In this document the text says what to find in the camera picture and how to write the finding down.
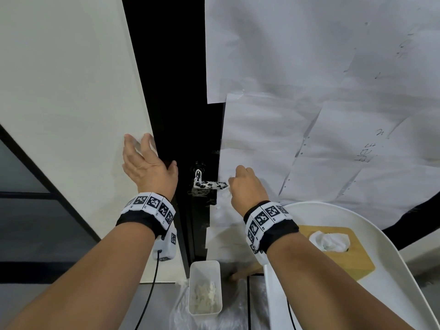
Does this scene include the person's left hand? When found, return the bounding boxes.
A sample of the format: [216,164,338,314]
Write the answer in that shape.
[122,133,179,202]

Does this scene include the person's right hand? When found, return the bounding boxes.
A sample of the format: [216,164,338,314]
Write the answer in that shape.
[228,165,270,217]

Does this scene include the marker-patterned door handle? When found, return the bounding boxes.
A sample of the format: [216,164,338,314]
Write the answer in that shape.
[191,169,230,197]

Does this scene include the person's right forearm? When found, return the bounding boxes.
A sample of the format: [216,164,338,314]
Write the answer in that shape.
[266,233,415,330]

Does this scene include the person's left forearm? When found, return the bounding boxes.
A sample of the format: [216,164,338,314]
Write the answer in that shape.
[0,221,156,330]

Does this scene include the left marker-patterned wristband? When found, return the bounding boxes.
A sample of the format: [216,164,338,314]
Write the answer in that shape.
[115,192,177,238]

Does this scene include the marker-patterned wristband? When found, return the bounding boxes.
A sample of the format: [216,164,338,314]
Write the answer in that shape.
[115,192,177,238]
[244,201,300,255]

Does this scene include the white paper sheet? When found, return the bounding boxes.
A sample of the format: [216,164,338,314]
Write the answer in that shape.
[278,156,440,231]
[205,196,256,263]
[300,99,440,162]
[219,93,324,203]

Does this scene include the right marker-patterned wristband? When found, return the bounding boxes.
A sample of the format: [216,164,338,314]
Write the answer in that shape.
[244,201,300,255]

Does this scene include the black door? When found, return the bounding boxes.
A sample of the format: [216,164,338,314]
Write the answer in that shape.
[121,0,440,272]

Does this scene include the wooden table leg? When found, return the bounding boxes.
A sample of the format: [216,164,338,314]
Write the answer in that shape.
[230,262,264,281]

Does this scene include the white rectangular waste bin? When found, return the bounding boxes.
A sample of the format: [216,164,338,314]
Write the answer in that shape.
[189,260,223,319]

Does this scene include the white tissue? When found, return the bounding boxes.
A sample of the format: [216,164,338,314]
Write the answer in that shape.
[309,230,351,253]

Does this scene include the crumpled tissue waste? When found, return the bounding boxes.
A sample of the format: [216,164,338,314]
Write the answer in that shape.
[194,280,218,314]

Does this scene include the clear plastic bag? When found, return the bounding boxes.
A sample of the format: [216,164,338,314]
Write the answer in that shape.
[170,278,273,330]

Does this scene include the wooden tissue box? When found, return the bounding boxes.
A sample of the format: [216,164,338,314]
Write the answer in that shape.
[297,225,376,281]

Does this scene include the black framed glass partition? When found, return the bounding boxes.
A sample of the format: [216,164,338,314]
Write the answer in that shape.
[0,124,101,285]

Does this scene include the white round table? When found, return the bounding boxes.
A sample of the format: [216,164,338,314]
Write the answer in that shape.
[263,201,440,330]

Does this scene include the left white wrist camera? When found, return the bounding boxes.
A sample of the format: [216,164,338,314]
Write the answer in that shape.
[152,227,178,262]

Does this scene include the black left camera cable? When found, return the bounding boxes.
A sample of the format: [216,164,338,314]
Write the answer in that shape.
[135,250,163,330]

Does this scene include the black camera cable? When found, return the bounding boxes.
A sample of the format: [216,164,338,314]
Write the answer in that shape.
[287,298,297,330]
[135,250,163,330]

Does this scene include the black right camera cable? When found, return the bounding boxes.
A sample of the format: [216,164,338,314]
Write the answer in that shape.
[287,298,297,330]

